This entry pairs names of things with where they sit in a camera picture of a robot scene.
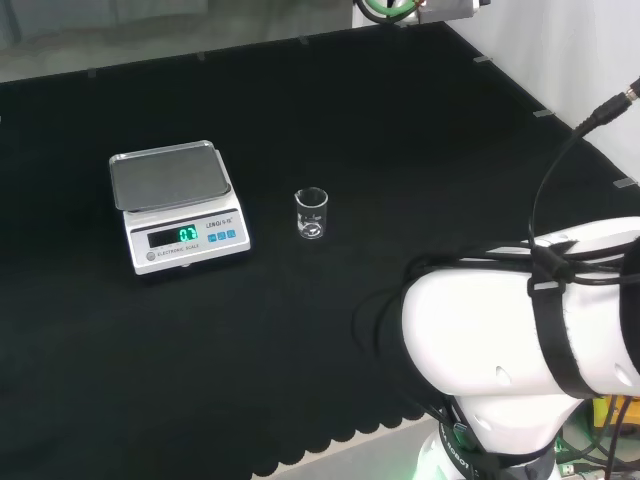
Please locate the small clear glass beaker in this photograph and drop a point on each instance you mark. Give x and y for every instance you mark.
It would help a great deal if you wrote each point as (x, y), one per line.
(311, 215)

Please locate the black bench cloth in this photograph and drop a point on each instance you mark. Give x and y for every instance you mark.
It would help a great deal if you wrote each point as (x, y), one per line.
(250, 325)

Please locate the electronic balance with steel pan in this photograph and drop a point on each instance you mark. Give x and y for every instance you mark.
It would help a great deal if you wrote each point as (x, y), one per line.
(175, 210)

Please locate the grey metal bracket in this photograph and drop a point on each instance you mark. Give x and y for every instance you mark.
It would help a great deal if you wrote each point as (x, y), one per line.
(447, 9)

